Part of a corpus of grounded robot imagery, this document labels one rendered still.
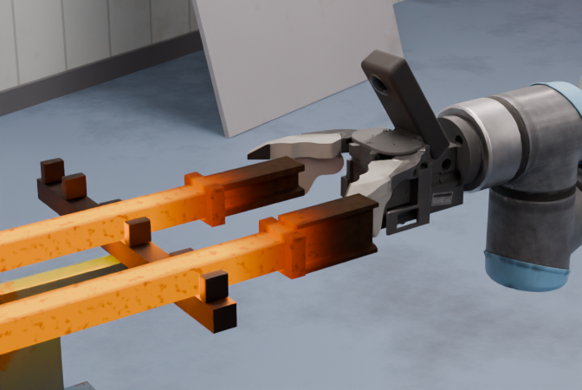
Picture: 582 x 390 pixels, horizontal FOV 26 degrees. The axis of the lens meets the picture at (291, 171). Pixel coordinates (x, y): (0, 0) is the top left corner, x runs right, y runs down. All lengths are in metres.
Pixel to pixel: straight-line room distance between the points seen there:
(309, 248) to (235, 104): 3.03
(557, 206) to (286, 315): 1.61
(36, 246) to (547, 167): 0.55
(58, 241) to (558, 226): 0.56
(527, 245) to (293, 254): 0.42
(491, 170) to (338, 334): 1.59
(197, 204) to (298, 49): 3.25
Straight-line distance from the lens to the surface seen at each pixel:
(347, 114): 4.21
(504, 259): 1.35
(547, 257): 1.35
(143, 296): 0.92
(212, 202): 1.06
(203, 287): 0.92
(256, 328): 2.82
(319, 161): 1.21
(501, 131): 1.24
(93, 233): 1.02
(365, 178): 1.11
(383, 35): 4.71
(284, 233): 0.97
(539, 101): 1.29
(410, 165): 1.14
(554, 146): 1.29
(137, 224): 1.02
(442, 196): 1.24
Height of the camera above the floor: 1.32
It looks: 21 degrees down
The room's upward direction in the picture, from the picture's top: straight up
